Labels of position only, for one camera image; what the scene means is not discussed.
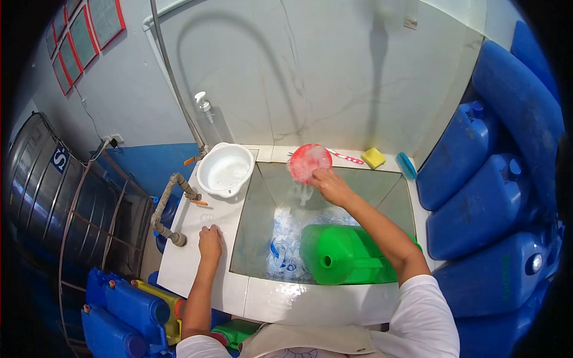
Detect person's left hand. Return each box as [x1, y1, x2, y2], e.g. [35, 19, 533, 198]
[198, 225, 224, 264]

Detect person's right hand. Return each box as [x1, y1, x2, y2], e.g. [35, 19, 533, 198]
[310, 167, 357, 208]

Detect person's right fingers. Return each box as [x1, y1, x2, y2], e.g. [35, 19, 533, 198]
[310, 167, 335, 189]

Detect red and white toothbrush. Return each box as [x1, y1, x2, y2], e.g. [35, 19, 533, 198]
[326, 148, 365, 165]

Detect white tiled sink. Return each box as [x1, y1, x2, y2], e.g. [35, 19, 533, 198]
[157, 144, 436, 327]

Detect grey water pipe with valves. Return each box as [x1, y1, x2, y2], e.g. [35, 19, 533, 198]
[150, 155, 209, 248]

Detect yellow sponge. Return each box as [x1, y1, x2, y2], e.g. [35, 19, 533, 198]
[361, 147, 387, 170]

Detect white plastic basin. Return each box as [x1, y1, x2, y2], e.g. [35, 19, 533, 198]
[196, 142, 255, 199]

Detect pile of clear bottle caps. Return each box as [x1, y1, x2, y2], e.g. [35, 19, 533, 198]
[266, 207, 359, 283]

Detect green plastic water jug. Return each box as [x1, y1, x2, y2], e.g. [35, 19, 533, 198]
[299, 224, 423, 286]

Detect blue scrub brush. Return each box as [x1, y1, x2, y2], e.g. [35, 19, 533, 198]
[396, 152, 418, 181]

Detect yellow jerry can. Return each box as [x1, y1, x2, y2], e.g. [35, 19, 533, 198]
[131, 279, 187, 346]

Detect small green jerry can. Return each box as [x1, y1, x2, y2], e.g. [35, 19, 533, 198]
[210, 319, 261, 351]

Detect clear pump soap bottle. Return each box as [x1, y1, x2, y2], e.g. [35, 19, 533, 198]
[194, 91, 235, 146]

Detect stack of blue water containers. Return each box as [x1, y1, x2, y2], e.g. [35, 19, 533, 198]
[415, 20, 566, 358]

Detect stainless steel water tank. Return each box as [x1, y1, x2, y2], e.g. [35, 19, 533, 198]
[4, 112, 148, 287]

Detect person's body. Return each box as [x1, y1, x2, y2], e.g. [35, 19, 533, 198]
[175, 274, 461, 358]

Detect row of red framed posters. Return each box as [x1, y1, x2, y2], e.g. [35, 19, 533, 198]
[45, 0, 127, 96]

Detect rusty metal frame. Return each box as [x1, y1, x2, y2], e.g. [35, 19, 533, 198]
[57, 148, 155, 354]

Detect grey hose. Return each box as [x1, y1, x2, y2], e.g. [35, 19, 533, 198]
[150, 0, 207, 156]

